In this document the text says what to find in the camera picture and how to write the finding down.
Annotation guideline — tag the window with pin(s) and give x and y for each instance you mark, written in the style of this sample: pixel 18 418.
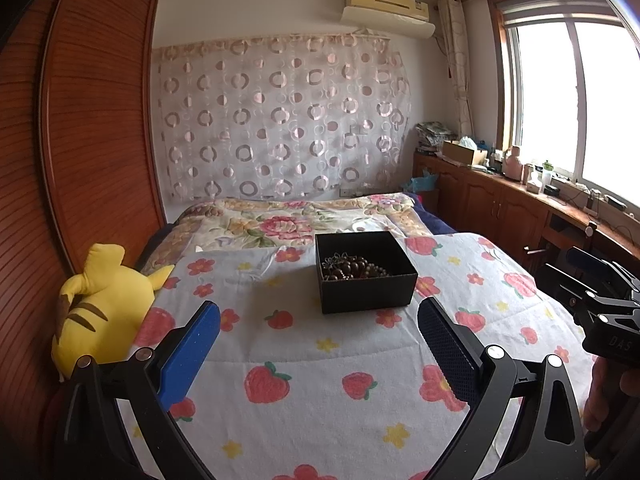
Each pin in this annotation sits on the window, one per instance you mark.
pixel 565 100

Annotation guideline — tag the wooden wardrobe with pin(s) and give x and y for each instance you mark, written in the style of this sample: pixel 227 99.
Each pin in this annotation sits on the wooden wardrobe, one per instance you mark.
pixel 90 135

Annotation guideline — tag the wooden cabinet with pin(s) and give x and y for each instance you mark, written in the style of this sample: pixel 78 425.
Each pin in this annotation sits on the wooden cabinet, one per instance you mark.
pixel 490 205

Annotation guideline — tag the strawberry printed blanket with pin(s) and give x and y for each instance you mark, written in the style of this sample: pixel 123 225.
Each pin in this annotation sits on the strawberry printed blanket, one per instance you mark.
pixel 320 400

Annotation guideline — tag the wall air conditioner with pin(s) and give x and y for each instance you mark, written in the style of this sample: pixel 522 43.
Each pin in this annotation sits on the wall air conditioner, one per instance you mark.
pixel 385 7

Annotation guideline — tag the floral quilt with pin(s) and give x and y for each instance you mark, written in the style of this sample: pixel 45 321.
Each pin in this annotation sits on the floral quilt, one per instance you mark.
pixel 280 225

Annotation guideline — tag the yellow plush toy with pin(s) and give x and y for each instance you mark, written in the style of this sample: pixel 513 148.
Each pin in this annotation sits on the yellow plush toy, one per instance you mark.
pixel 100 310

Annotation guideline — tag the circle patterned sheer curtain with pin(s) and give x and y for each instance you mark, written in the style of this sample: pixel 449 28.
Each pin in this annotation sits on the circle patterned sheer curtain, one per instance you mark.
pixel 280 120

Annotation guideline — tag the small black device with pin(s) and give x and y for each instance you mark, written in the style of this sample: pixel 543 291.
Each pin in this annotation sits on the small black device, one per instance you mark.
pixel 552 190

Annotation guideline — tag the white bottle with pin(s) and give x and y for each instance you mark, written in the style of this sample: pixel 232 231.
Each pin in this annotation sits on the white bottle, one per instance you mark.
pixel 548 174

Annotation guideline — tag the silver filigree ornament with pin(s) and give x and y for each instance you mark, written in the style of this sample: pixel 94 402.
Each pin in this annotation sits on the silver filigree ornament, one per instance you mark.
pixel 334 261

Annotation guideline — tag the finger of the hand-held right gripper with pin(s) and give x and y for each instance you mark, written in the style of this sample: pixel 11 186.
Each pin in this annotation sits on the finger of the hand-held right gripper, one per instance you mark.
pixel 587 260
pixel 570 282

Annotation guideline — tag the black cardboard box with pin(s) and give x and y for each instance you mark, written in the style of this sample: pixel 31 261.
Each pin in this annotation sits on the black cardboard box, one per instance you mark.
pixel 370 292

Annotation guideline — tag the blue plastic bag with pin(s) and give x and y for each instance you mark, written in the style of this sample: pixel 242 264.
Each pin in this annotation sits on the blue plastic bag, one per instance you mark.
pixel 425 181

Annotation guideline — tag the pile of folded cloths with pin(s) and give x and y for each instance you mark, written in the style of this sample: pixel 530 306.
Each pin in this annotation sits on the pile of folded cloths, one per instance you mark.
pixel 435 135

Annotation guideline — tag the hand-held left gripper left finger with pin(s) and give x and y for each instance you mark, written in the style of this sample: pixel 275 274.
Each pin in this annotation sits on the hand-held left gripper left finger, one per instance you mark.
pixel 192 350

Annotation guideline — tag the patterned window curtain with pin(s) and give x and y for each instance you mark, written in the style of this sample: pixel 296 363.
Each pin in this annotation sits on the patterned window curtain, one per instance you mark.
pixel 457 70

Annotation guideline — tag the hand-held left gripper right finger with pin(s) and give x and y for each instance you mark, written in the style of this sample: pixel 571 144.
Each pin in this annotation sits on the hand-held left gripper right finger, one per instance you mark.
pixel 447 350

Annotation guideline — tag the dark blue blanket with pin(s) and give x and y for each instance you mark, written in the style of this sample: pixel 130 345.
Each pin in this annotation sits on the dark blue blanket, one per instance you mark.
pixel 435 220

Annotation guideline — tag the person's right hand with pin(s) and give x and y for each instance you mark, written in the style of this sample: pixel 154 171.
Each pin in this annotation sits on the person's right hand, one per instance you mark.
pixel 607 395

